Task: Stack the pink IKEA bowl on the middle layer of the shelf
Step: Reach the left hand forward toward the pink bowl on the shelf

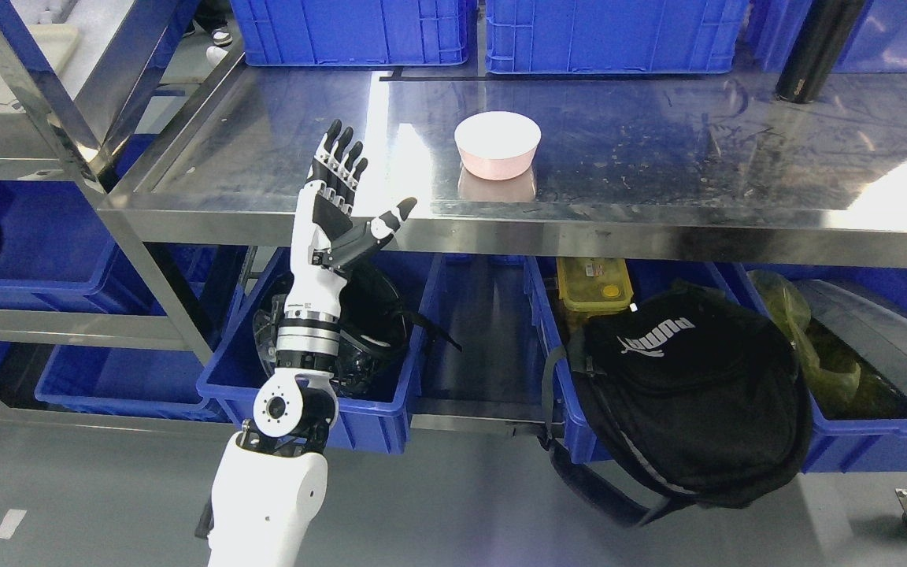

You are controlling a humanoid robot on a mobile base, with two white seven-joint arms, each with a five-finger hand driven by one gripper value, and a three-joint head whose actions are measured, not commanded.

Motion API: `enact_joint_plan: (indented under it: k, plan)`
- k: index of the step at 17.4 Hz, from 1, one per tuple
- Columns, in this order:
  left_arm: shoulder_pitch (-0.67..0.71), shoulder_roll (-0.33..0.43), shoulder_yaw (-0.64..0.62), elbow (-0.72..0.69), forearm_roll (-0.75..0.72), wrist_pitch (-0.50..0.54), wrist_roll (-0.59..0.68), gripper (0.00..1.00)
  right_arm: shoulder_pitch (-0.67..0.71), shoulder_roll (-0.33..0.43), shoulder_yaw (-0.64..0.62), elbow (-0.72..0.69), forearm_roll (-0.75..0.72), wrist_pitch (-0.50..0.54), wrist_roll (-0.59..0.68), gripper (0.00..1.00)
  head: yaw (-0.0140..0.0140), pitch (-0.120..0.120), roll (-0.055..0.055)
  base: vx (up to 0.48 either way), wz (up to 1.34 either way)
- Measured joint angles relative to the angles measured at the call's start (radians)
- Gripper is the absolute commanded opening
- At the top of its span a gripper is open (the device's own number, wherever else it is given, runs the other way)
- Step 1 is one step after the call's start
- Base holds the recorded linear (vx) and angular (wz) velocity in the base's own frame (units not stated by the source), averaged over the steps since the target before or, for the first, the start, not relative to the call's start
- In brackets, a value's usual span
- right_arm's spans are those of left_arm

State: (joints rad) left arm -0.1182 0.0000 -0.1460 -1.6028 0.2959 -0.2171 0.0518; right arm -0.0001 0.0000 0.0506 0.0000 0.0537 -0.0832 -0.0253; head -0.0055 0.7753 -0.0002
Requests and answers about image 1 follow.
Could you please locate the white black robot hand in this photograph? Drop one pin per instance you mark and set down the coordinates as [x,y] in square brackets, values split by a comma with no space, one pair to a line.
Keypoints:
[326,244]

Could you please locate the pink bowl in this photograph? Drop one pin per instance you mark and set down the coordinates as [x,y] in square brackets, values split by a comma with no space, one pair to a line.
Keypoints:
[497,145]

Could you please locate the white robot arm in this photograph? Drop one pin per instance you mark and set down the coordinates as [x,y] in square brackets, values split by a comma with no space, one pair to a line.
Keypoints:
[273,475]

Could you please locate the blue crate top middle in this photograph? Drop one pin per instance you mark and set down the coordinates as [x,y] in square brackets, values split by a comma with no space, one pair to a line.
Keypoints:
[612,37]

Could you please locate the blue crate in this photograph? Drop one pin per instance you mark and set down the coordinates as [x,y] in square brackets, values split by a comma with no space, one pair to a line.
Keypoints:
[878,44]
[355,33]
[612,37]

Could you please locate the blue bin left shelf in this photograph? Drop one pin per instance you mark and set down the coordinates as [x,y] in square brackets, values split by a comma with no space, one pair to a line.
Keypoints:
[56,255]

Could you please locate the steel shelf rack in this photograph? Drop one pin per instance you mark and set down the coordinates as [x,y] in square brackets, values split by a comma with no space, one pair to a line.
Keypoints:
[80,127]

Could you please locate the blue bin with helmet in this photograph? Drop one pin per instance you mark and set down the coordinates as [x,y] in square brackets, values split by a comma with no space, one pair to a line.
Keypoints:
[380,423]

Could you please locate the black helmet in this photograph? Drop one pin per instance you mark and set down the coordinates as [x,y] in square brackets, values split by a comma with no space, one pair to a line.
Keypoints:
[376,329]

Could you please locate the blue crate top left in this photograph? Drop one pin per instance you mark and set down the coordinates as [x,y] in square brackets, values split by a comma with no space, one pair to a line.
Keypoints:
[355,33]

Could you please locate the blue bin lower left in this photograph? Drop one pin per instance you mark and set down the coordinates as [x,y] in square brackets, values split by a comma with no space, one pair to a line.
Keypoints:
[128,383]

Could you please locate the blue bin with backpack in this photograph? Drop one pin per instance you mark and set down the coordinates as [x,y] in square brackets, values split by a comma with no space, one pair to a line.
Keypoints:
[649,278]

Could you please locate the yellow lunch box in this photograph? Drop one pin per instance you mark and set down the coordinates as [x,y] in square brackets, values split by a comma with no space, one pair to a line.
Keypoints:
[594,285]

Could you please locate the black backpack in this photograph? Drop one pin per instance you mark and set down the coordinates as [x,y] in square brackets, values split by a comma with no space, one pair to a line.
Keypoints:
[696,398]

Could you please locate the green plastic bag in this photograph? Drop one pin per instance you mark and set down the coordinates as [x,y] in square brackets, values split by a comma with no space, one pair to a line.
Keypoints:
[831,371]

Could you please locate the blue bin right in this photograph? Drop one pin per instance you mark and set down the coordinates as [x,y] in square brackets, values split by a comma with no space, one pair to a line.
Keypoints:
[842,445]

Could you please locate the blue crate top right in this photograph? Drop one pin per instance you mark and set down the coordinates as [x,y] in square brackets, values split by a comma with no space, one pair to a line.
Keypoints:
[878,44]

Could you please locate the grey curved panel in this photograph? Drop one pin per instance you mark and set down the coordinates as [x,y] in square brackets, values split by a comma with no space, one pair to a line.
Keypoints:
[877,334]

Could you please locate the steel table frame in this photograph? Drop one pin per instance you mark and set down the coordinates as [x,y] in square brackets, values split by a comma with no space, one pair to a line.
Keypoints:
[689,168]

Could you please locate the black cylinder post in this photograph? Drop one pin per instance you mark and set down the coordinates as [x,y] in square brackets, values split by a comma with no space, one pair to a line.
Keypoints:
[817,48]

